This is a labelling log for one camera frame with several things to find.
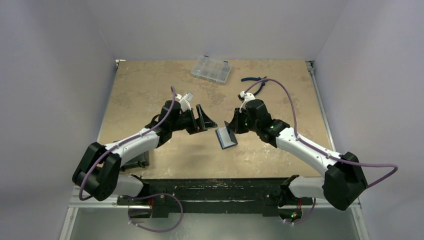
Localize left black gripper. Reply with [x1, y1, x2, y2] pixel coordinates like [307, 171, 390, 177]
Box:
[170, 105, 217, 135]

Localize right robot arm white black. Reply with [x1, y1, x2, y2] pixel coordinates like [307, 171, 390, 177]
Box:
[226, 99, 368, 211]

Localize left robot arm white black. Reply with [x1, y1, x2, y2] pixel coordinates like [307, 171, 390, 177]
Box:
[72, 100, 218, 201]

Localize black card tray box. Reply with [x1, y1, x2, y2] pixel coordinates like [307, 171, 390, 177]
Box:
[120, 151, 150, 172]

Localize clear plastic organizer box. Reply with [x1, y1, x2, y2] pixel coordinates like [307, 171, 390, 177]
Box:
[190, 55, 232, 85]

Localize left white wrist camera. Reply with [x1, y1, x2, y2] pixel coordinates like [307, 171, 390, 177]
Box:
[176, 92, 194, 112]

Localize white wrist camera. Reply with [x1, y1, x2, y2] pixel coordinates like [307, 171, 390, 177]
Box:
[237, 91, 256, 112]
[176, 92, 194, 112]

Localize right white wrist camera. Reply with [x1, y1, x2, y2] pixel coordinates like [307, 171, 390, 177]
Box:
[237, 91, 256, 112]

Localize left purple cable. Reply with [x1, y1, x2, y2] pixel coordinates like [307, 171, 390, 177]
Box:
[78, 86, 184, 233]

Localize blue handled pliers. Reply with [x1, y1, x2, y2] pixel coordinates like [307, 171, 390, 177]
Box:
[240, 76, 267, 96]

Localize black aluminium mounting rail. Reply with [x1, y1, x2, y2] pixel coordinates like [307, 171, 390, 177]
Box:
[67, 178, 362, 220]

